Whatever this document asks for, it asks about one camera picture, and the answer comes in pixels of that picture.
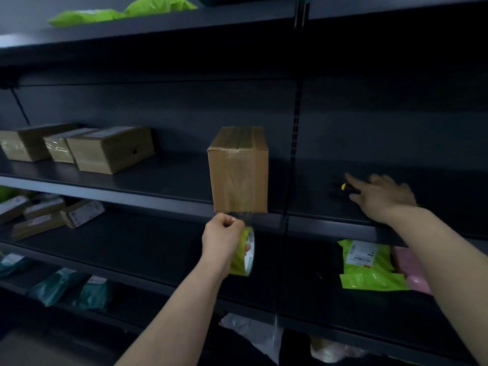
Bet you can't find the person's left hand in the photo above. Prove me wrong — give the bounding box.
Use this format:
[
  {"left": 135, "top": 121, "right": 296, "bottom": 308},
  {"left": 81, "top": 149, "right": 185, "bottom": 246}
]
[{"left": 201, "top": 212, "right": 251, "bottom": 277}]

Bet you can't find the person's right hand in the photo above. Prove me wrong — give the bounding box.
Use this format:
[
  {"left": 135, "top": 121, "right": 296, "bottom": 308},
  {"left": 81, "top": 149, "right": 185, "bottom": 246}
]
[{"left": 344, "top": 173, "right": 418, "bottom": 225}]

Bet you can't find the clear packing tape roll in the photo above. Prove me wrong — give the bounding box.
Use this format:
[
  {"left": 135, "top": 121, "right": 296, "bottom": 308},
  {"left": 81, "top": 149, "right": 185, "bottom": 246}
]
[{"left": 218, "top": 211, "right": 256, "bottom": 278}]

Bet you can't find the person's right forearm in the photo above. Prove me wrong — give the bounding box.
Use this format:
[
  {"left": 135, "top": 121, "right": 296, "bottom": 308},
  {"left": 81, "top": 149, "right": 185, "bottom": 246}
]
[{"left": 379, "top": 204, "right": 488, "bottom": 366}]

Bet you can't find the person's left forearm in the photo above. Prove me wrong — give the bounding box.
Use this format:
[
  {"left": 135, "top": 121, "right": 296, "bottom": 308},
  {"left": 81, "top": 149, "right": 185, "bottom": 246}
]
[{"left": 114, "top": 258, "right": 234, "bottom": 366}]

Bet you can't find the black yellow utility knife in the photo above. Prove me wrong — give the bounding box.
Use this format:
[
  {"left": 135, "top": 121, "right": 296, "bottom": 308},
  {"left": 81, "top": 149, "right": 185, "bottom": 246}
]
[{"left": 330, "top": 182, "right": 361, "bottom": 198}]

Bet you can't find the tall taped cardboard box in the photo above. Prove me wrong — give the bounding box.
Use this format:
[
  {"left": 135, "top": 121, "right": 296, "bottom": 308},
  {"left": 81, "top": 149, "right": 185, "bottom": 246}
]
[{"left": 207, "top": 126, "right": 270, "bottom": 214}]

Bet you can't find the dark metal shelving unit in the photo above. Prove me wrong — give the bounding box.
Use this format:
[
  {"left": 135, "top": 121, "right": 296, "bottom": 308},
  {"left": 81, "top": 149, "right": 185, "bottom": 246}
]
[{"left": 0, "top": 0, "right": 488, "bottom": 366}]

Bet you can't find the labelled lime green mailer bag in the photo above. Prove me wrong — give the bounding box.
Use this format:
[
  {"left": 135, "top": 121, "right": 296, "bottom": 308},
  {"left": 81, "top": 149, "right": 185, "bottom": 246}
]
[{"left": 337, "top": 239, "right": 411, "bottom": 292}]

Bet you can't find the pink mailer bag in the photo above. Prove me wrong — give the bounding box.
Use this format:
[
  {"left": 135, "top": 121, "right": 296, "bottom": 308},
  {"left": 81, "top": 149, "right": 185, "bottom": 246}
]
[{"left": 393, "top": 247, "right": 432, "bottom": 296}]

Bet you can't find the white plastic bag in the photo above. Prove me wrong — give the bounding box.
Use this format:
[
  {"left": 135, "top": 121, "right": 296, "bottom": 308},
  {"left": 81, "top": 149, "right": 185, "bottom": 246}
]
[{"left": 219, "top": 312, "right": 285, "bottom": 365}]

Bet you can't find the large labelled cardboard box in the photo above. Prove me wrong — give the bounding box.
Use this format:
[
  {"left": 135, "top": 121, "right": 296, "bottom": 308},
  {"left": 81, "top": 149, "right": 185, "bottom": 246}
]
[{"left": 66, "top": 126, "right": 156, "bottom": 175}]

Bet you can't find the small labelled cardboard box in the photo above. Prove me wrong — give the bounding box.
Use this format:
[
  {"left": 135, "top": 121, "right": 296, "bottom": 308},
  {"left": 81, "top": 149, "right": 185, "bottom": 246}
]
[
  {"left": 23, "top": 197, "right": 66, "bottom": 221},
  {"left": 0, "top": 195, "right": 30, "bottom": 225},
  {"left": 11, "top": 212, "right": 66, "bottom": 241},
  {"left": 60, "top": 200, "right": 106, "bottom": 229}
]

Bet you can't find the teal mailer bag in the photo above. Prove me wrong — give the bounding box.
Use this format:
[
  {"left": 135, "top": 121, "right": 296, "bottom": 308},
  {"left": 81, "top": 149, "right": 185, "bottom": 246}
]
[
  {"left": 28, "top": 268, "right": 79, "bottom": 308},
  {"left": 0, "top": 253, "right": 32, "bottom": 279},
  {"left": 72, "top": 276, "right": 115, "bottom": 311}
]

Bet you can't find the translucent cream plastic bag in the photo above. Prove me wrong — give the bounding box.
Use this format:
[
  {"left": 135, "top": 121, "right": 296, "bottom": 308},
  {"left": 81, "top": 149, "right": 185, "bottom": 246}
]
[{"left": 310, "top": 335, "right": 370, "bottom": 364}]

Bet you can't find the small taped cardboard box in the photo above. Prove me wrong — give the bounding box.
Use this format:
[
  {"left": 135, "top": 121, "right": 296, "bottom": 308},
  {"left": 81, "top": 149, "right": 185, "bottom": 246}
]
[{"left": 43, "top": 128, "right": 99, "bottom": 164}]

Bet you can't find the flat taped cardboard box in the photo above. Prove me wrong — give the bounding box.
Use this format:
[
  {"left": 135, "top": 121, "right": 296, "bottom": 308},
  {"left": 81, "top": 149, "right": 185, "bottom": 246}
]
[{"left": 0, "top": 123, "right": 79, "bottom": 163}]

